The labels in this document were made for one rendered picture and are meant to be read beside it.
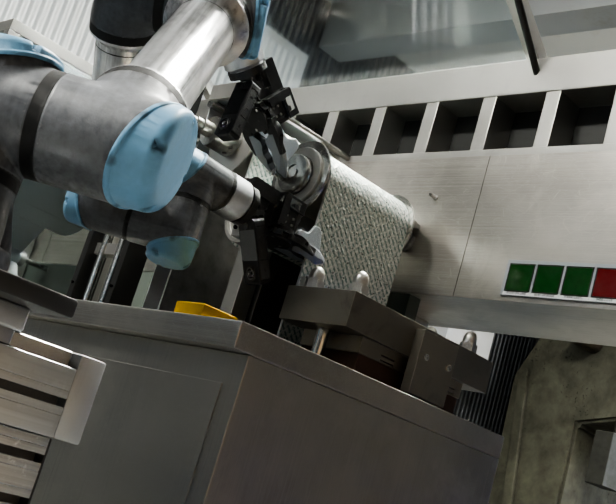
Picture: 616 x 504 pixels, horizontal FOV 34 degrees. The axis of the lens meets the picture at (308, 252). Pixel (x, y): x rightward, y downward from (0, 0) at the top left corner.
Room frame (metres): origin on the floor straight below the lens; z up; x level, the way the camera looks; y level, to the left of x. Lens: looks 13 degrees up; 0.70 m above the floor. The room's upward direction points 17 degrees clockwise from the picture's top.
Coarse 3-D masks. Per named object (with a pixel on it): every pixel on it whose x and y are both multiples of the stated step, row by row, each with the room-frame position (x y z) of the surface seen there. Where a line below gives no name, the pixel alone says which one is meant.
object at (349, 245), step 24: (336, 216) 1.79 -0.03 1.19; (336, 240) 1.80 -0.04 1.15; (360, 240) 1.84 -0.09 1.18; (384, 240) 1.88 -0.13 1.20; (312, 264) 1.77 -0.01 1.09; (336, 264) 1.81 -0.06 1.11; (360, 264) 1.85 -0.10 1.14; (384, 264) 1.89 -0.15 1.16; (336, 288) 1.82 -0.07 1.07; (384, 288) 1.91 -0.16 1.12
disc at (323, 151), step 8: (304, 144) 1.81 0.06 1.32; (312, 144) 1.79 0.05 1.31; (320, 144) 1.77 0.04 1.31; (320, 152) 1.77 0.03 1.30; (328, 152) 1.76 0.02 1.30; (328, 160) 1.75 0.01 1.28; (328, 168) 1.74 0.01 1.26; (328, 176) 1.74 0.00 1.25; (272, 184) 1.85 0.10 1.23; (320, 184) 1.75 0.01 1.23; (312, 192) 1.76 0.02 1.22; (320, 192) 1.75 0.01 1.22; (304, 200) 1.77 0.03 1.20; (312, 200) 1.76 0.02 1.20
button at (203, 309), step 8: (176, 304) 1.52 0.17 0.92; (184, 304) 1.51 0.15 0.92; (192, 304) 1.50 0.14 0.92; (200, 304) 1.48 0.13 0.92; (184, 312) 1.51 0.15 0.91; (192, 312) 1.49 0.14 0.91; (200, 312) 1.48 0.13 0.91; (208, 312) 1.48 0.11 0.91; (216, 312) 1.49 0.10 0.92; (224, 312) 1.50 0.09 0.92
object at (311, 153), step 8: (296, 152) 1.81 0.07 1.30; (304, 152) 1.79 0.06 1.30; (312, 152) 1.78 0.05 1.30; (312, 160) 1.77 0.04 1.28; (320, 160) 1.76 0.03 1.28; (320, 168) 1.75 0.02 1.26; (312, 176) 1.76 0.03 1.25; (320, 176) 1.75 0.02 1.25; (312, 184) 1.76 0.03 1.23; (304, 192) 1.77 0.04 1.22; (296, 200) 1.78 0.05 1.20; (320, 200) 1.78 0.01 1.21; (312, 208) 1.80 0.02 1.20; (312, 216) 1.83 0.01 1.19
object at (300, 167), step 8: (288, 160) 1.80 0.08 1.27; (296, 160) 1.78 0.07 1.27; (304, 160) 1.77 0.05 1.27; (288, 168) 1.80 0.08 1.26; (296, 168) 1.78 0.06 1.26; (304, 168) 1.76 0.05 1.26; (312, 168) 1.77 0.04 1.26; (288, 176) 1.79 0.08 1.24; (296, 176) 1.77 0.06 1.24; (304, 176) 1.76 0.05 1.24; (280, 184) 1.80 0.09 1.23; (288, 184) 1.78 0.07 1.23; (296, 184) 1.77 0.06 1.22; (304, 184) 1.77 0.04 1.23; (296, 192) 1.78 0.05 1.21
